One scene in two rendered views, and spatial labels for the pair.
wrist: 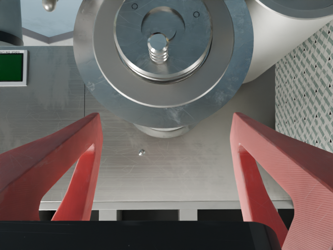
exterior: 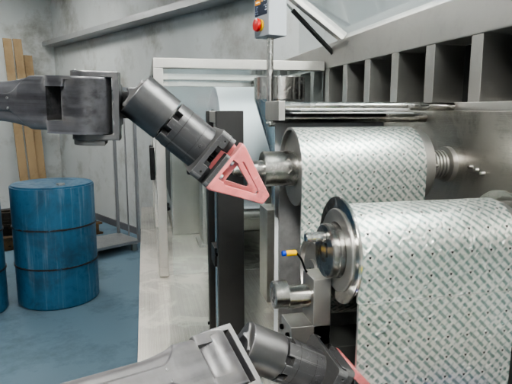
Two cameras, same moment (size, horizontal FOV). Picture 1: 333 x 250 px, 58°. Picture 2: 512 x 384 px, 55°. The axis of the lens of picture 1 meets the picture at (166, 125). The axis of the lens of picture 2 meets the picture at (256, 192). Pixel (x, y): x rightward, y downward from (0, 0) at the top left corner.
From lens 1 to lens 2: 63 cm
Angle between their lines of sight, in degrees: 77
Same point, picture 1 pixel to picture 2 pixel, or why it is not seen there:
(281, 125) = (413, 184)
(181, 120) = (334, 200)
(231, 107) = not seen: hidden behind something
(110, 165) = not seen: outside the picture
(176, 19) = (323, 254)
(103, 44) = (349, 254)
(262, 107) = not seen: hidden behind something
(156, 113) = (340, 206)
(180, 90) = (332, 216)
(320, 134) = (353, 177)
